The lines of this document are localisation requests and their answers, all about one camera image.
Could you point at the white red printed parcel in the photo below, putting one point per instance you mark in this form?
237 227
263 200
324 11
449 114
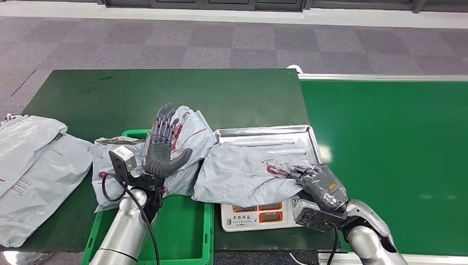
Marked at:
12 117

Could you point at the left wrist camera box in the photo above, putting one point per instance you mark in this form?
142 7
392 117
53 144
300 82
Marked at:
122 161

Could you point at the shiny grey plastic film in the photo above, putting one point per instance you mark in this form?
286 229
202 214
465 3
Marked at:
25 258

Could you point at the green plastic crate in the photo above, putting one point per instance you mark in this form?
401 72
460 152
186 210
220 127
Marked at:
183 226

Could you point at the large grey mailer bag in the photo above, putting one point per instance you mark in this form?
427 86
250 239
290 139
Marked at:
47 183

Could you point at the grey parcel with red print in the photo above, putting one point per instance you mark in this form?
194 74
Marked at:
234 172
197 135
106 161

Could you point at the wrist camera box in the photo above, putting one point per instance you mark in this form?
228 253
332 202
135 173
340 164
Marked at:
122 161
314 217

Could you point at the grey framed glass partition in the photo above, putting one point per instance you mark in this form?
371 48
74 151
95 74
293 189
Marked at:
219 3

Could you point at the crumpled grey mailer bag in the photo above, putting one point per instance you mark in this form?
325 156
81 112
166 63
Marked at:
25 139

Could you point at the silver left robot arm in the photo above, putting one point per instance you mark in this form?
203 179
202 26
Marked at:
124 230

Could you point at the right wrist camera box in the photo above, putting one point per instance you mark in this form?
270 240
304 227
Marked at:
314 217

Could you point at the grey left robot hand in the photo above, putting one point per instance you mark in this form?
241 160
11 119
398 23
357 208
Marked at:
159 157

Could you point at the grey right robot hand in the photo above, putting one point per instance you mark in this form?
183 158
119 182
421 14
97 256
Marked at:
323 188

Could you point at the white scale with steel tray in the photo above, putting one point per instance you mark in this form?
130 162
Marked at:
270 137

